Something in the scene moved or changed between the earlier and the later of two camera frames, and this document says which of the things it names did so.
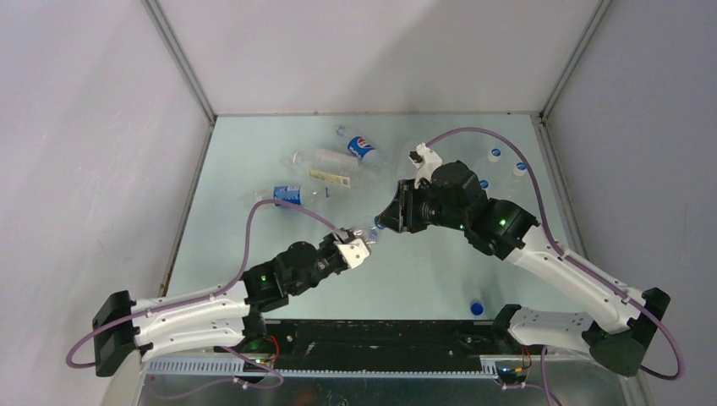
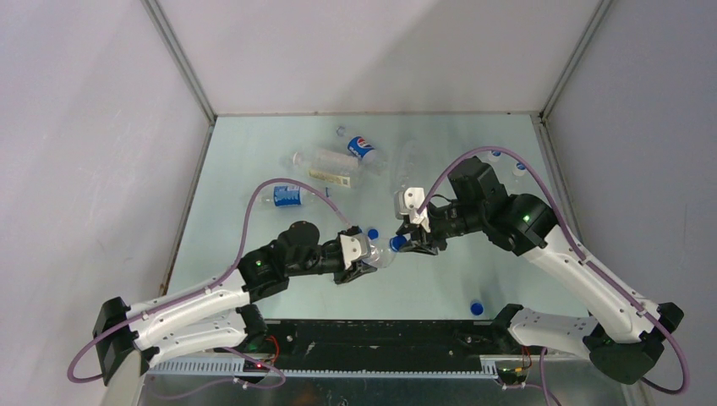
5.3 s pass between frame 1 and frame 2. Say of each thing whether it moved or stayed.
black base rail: stayed
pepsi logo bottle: stayed
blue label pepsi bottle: moved
